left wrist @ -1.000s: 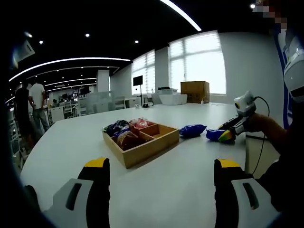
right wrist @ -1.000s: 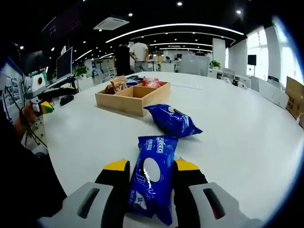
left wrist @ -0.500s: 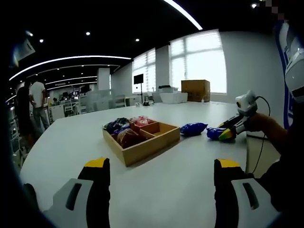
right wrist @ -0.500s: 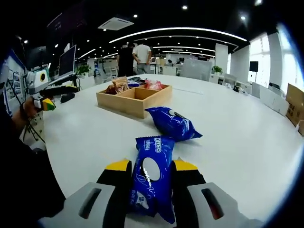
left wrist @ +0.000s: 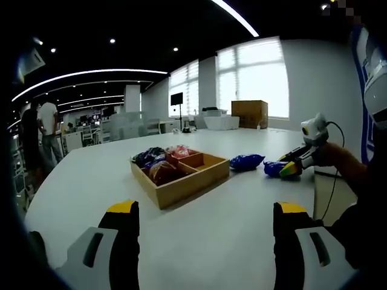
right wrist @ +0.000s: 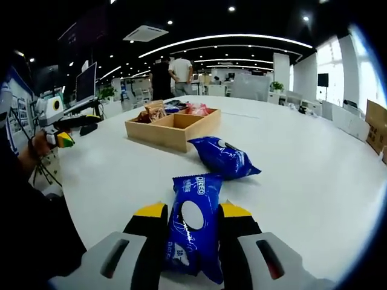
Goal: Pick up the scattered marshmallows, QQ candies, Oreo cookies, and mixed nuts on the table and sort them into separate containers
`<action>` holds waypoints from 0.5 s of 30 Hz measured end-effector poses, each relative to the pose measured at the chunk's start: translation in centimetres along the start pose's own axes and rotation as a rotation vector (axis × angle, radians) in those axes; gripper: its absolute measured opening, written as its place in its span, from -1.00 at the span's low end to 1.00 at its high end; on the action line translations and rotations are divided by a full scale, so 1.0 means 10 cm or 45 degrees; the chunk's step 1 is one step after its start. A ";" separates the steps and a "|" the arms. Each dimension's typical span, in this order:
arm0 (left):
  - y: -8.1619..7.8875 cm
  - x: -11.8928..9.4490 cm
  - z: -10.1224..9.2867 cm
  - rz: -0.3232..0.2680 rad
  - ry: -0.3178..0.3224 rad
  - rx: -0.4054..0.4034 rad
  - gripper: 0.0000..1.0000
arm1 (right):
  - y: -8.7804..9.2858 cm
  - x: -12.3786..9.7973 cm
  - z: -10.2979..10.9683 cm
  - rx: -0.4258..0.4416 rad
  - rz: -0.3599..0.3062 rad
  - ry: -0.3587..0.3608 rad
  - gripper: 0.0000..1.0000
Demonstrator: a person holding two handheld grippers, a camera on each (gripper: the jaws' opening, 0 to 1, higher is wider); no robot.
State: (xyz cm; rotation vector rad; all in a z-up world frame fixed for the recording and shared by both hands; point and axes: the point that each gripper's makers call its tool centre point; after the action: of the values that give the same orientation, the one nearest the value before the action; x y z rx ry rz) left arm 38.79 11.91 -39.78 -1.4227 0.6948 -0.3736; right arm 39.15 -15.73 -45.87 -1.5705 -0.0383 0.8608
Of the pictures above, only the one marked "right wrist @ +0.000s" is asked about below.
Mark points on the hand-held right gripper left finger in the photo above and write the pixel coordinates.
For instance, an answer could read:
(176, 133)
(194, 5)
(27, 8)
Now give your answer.
(145, 250)

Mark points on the blue Oreo cookie pack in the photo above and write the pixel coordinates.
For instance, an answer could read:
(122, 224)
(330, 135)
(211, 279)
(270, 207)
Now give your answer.
(193, 235)
(223, 157)

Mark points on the person's black shirt torso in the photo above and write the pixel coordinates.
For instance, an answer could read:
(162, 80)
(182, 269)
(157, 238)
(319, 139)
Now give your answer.
(36, 235)

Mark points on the translucent desk partition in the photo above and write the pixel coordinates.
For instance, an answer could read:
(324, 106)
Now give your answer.
(251, 87)

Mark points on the brown cardboard box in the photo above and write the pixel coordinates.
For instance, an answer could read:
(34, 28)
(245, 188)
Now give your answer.
(376, 130)

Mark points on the person's left hand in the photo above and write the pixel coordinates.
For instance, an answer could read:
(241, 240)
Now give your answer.
(34, 149)

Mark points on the curved ceiling light strip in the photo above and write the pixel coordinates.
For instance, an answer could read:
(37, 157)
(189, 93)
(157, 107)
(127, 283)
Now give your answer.
(226, 37)

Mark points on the potted green plant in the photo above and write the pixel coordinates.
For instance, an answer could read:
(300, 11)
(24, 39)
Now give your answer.
(108, 93)
(277, 86)

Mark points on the white office chair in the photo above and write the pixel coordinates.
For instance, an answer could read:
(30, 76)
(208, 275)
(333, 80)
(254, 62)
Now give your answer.
(294, 97)
(138, 95)

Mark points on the large dark hanging display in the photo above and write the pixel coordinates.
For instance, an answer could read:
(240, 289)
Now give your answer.
(87, 30)

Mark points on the blue white wall poster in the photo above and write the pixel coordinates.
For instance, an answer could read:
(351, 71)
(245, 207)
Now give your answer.
(18, 105)

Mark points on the silver laptop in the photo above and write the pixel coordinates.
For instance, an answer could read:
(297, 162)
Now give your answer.
(86, 81)

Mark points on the wooden divided container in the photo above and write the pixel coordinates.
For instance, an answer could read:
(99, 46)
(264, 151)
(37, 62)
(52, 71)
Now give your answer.
(157, 136)

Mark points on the narrow window with blinds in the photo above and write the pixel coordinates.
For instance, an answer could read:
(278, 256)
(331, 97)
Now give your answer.
(329, 66)

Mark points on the clear blue QQ candy packet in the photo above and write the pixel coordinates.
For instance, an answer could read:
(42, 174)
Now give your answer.
(175, 106)

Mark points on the black television on stand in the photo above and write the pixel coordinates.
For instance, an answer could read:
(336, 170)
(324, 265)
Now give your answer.
(323, 79)

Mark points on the ceiling air conditioner unit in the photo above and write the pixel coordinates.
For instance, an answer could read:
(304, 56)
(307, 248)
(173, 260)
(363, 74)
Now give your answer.
(145, 33)

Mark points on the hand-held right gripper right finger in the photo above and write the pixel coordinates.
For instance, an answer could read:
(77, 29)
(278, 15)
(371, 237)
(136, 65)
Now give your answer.
(239, 250)

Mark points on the gold mixed nuts packet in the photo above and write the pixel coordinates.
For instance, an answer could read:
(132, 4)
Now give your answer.
(143, 116)
(155, 110)

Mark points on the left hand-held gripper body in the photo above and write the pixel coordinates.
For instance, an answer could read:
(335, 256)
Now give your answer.
(50, 110)

